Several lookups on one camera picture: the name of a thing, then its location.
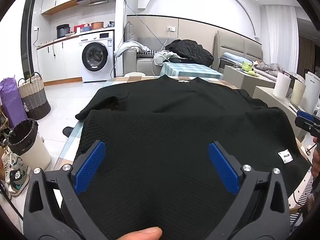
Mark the blue pillow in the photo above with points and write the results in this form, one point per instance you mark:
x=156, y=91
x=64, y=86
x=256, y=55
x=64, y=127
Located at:
x=233, y=57

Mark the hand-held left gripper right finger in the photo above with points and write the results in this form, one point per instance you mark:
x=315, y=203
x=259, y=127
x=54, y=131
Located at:
x=222, y=163

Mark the purple bag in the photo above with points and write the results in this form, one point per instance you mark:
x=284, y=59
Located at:
x=11, y=100

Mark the white paper towel roll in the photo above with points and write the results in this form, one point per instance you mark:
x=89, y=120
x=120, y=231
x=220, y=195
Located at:
x=281, y=85

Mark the beige padded headboard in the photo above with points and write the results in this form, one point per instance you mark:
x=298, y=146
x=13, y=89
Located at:
x=237, y=45

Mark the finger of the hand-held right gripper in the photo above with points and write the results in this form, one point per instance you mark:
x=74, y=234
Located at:
x=305, y=115
x=306, y=126

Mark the black cooking pot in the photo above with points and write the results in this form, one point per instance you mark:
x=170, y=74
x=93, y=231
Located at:
x=62, y=31

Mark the grey clothes on bed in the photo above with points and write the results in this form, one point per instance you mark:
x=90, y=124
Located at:
x=272, y=68

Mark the white air purifier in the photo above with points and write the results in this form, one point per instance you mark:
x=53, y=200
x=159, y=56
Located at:
x=311, y=92

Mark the beige low cabinet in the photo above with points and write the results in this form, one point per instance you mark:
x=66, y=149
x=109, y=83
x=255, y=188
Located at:
x=270, y=100
x=242, y=82

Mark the person's left hand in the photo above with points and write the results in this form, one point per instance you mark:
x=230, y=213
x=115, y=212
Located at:
x=142, y=233

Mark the black knit sweater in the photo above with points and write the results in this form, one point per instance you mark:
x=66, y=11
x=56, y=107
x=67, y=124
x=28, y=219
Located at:
x=162, y=130

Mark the person's right hand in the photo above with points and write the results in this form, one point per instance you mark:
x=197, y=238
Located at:
x=316, y=165

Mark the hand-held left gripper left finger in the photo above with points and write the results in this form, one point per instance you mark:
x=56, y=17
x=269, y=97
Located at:
x=90, y=163

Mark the checkered tablecloth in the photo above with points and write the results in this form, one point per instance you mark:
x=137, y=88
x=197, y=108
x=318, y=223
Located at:
x=67, y=150

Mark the black puffer jacket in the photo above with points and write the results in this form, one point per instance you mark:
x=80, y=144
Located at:
x=190, y=50

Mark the houndstooth pillow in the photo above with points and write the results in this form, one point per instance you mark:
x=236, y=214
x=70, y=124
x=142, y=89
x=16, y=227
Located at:
x=147, y=52

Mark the grey hoodie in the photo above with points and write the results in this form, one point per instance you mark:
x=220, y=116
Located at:
x=162, y=56

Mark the light grey blanket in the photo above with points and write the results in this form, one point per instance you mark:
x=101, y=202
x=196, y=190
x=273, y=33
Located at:
x=130, y=46

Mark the white washing machine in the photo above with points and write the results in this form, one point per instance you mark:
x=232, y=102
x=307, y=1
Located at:
x=97, y=55

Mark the cream trash bin black liner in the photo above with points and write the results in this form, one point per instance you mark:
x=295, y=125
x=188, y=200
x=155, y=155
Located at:
x=32, y=152

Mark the copper pot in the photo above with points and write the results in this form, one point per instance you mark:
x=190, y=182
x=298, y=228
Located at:
x=97, y=25

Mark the round white stool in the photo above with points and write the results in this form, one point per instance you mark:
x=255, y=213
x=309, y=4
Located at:
x=135, y=74

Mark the red box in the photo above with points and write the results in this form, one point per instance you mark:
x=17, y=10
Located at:
x=80, y=28

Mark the white base cabinet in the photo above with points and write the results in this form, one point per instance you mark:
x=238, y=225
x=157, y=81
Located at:
x=60, y=60

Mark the white wall socket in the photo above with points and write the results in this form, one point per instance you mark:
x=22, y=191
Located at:
x=170, y=28

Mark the blue checkered small table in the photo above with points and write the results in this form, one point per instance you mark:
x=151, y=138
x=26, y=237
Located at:
x=190, y=70

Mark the grey sofa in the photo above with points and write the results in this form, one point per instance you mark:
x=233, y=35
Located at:
x=145, y=65

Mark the white sheer curtain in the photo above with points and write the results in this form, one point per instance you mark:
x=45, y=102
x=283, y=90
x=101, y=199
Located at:
x=281, y=37

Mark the dark door frame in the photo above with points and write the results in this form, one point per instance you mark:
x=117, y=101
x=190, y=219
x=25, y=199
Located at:
x=25, y=35

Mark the black smooth slipper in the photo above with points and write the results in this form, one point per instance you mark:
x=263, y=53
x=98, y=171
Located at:
x=68, y=132

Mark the striped black white cloth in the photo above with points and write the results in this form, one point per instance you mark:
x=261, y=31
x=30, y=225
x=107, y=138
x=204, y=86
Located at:
x=306, y=192

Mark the woven laundry basket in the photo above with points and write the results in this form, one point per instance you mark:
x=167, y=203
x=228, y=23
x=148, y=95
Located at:
x=32, y=97

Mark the green plush toy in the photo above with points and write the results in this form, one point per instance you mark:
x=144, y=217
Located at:
x=248, y=67

